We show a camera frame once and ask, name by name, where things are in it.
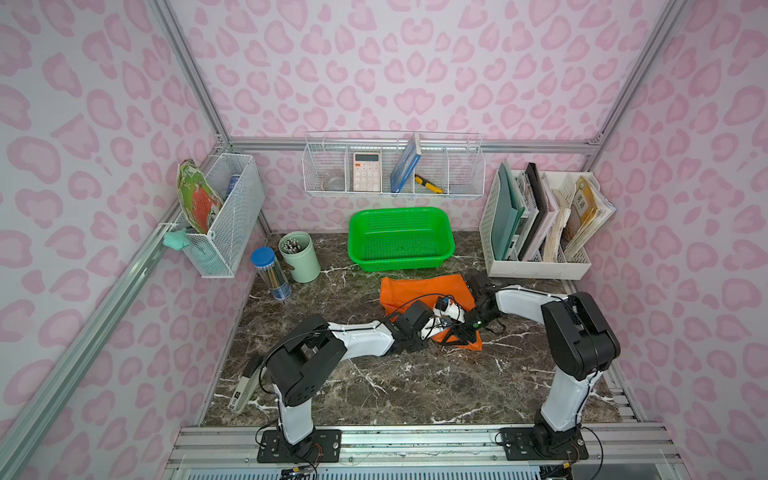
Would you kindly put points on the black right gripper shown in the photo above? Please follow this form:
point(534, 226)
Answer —
point(477, 298)

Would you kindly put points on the orange shorts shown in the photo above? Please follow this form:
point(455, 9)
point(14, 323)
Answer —
point(397, 295)

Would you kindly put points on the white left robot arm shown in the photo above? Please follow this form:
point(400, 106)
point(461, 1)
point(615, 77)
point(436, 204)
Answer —
point(301, 363)

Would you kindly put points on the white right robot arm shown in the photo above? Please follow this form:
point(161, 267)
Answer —
point(582, 346)

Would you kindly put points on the white file organizer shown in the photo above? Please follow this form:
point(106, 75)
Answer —
point(559, 270)

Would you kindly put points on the teal folder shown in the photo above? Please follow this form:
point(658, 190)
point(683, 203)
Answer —
point(507, 217)

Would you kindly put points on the green plastic basket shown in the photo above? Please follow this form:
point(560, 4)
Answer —
point(400, 238)

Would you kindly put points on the black notebook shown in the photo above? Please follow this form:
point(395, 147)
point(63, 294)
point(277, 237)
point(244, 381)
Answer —
point(533, 192)

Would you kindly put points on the mint green pen cup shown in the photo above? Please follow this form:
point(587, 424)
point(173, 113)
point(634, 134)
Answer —
point(297, 250)

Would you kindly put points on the yellow brown booklet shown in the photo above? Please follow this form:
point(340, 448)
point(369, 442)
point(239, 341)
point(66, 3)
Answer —
point(584, 209)

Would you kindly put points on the yellow utility knife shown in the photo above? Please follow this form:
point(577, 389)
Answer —
point(428, 184)

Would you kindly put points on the pink calculator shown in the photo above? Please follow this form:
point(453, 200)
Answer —
point(366, 172)

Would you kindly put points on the clear tube blue label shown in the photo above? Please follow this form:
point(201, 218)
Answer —
point(265, 261)

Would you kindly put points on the blue book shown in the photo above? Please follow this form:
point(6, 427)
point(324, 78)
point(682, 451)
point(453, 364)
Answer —
point(406, 164)

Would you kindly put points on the glass jar on shelf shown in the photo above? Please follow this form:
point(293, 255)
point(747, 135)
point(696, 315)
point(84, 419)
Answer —
point(334, 182)

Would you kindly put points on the white mesh side basket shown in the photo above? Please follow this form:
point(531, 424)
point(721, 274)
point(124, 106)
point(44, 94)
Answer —
point(218, 253)

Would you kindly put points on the green red snack packet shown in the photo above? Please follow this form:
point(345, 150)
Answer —
point(200, 203)

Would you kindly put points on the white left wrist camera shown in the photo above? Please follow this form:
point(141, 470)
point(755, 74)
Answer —
point(434, 326)

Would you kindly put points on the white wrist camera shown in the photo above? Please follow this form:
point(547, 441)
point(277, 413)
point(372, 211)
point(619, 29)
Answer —
point(448, 307)
point(434, 326)

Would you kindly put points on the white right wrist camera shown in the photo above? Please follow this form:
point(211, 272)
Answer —
point(448, 307)

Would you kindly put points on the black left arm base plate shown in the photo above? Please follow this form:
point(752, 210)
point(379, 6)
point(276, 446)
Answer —
point(321, 446)

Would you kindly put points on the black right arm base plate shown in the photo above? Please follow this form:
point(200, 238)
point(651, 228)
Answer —
point(539, 443)

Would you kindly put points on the white wire wall shelf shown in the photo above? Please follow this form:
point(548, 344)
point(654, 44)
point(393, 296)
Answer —
point(453, 161)

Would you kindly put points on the mint green wall hook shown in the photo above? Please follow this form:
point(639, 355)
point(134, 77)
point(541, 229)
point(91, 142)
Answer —
point(177, 240)

